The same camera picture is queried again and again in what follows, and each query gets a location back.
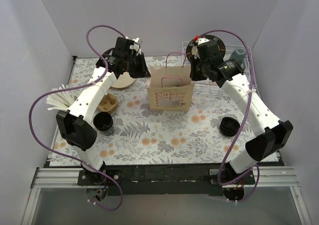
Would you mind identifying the pink paper gift bag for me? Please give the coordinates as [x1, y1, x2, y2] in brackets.
[147, 61, 194, 112]

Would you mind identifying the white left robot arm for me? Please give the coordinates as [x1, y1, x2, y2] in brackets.
[56, 37, 151, 185]

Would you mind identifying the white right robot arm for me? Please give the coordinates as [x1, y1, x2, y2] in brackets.
[186, 35, 293, 184]

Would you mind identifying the cream round plate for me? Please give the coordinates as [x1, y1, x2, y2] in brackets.
[111, 72, 135, 89]

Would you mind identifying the dark rimmed dinner plate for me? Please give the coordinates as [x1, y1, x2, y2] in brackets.
[185, 35, 226, 62]

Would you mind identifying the grey blue mug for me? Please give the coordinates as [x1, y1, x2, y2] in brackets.
[229, 47, 248, 70]

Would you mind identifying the brown cardboard cup carrier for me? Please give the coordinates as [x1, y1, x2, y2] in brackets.
[97, 93, 119, 114]

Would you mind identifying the floral patterned table mat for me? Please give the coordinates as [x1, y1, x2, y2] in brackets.
[51, 55, 280, 165]

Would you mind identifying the stack of black lids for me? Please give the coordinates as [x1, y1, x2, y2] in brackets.
[219, 117, 240, 137]

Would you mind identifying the stack of black cups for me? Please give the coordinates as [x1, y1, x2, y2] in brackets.
[93, 112, 114, 136]

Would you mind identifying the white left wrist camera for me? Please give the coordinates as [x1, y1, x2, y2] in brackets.
[130, 37, 142, 55]

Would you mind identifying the white wire dish rack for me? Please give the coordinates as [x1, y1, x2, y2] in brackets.
[181, 41, 251, 85]

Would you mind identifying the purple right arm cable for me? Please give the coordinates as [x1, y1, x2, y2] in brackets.
[196, 30, 261, 202]

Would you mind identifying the black table edge rail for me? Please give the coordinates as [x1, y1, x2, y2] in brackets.
[77, 164, 282, 196]

